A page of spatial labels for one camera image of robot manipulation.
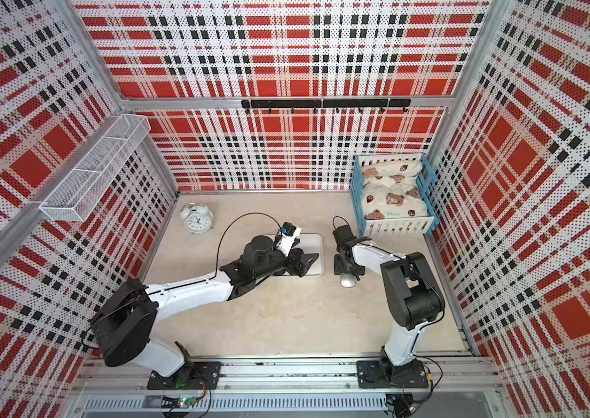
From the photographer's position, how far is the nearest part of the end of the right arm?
0.71 metres

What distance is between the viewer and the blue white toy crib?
103cm

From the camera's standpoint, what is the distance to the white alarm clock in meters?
1.00
